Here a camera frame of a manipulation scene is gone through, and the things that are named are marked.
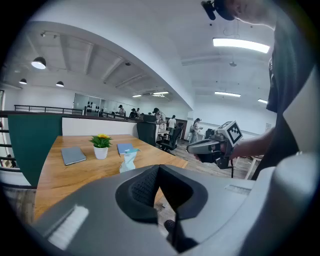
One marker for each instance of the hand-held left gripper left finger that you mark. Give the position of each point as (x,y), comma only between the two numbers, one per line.
(140,195)

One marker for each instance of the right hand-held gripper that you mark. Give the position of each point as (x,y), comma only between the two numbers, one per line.
(232,135)

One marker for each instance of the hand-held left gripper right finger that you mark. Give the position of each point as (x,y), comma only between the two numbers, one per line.
(182,195)

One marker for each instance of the teal translucent plastic piece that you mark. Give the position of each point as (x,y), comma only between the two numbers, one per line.
(128,160)

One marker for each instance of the person's right forearm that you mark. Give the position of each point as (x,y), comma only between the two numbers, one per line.
(250,145)

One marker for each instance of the person's right hand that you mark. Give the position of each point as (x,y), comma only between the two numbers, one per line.
(222,149)

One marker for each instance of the blue notebook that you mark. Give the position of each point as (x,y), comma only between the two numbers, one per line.
(124,148)

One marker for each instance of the potted sunflower plant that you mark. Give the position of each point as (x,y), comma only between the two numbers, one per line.
(101,151)

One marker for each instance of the ceiling strip light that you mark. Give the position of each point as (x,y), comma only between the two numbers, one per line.
(240,44)
(160,93)
(137,95)
(262,101)
(227,94)

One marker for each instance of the grey notebook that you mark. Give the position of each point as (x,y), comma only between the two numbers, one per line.
(73,155)

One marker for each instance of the white partition panel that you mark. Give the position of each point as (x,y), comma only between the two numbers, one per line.
(100,127)

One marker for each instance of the grey ceiling fixture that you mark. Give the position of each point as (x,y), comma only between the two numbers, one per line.
(233,64)

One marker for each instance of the dark round ceiling sensor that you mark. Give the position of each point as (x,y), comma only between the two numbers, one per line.
(127,63)

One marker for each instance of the green partition panel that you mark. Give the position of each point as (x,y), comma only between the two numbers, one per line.
(32,140)

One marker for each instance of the person's black shirt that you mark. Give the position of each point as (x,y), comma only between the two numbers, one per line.
(287,62)

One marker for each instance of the black balcony railing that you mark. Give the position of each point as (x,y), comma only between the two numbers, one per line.
(45,107)

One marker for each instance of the small black pendant lamp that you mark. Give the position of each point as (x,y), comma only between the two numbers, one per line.
(23,81)
(60,84)

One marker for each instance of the person's head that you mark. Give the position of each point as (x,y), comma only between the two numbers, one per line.
(250,12)

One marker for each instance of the large black pendant lamp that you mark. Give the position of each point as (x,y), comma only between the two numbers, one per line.
(38,62)

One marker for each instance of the ceiling track spotlights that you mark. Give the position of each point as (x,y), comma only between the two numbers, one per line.
(43,34)

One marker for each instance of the black head camera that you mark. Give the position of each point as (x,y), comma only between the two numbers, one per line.
(209,10)

